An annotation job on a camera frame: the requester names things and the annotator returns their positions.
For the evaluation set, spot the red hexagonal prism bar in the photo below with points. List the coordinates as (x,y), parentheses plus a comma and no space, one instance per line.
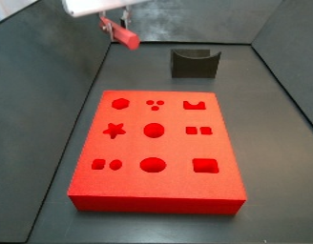
(125,37)

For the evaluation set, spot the black curved cradle stand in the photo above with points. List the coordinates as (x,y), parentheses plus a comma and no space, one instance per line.
(192,63)

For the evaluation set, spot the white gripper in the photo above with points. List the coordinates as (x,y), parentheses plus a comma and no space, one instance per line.
(84,7)

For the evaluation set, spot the red foam shape board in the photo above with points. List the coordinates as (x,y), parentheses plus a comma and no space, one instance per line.
(157,156)

